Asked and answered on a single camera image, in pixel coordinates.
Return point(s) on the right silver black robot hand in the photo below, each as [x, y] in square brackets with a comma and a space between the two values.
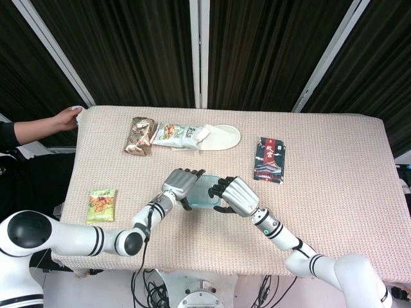
[241, 197]

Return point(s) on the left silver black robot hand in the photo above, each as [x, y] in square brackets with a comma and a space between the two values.
[178, 184]

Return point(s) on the clear blue-rimmed plastic container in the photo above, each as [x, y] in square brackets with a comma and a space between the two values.
[202, 195]

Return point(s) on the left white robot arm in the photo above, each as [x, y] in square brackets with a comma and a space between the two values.
[74, 239]

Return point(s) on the person's forearm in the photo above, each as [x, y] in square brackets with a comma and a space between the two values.
[32, 130]

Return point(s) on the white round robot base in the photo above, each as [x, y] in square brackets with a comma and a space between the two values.
[202, 295]

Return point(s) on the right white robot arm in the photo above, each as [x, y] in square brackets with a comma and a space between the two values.
[321, 263]

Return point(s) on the person's bare hand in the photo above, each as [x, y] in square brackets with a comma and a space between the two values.
[65, 118]

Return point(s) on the dark blue palace print packet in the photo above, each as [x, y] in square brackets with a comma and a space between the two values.
[269, 160]

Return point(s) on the white silver nut snack bag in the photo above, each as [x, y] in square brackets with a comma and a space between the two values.
[173, 134]

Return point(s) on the gold red snack bag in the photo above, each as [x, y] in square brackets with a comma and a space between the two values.
[139, 136]

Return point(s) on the white slipper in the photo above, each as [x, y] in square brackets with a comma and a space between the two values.
[221, 138]

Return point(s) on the green snack bag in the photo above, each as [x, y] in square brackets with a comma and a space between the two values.
[101, 205]

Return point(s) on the pink waffle tablecloth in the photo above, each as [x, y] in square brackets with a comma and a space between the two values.
[321, 208]

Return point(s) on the black curtain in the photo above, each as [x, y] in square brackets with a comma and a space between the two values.
[135, 48]

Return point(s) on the person's black clothed body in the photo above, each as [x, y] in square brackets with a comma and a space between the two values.
[32, 183]

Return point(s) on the white frame post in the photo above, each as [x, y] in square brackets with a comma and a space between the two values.
[199, 54]
[329, 54]
[54, 53]

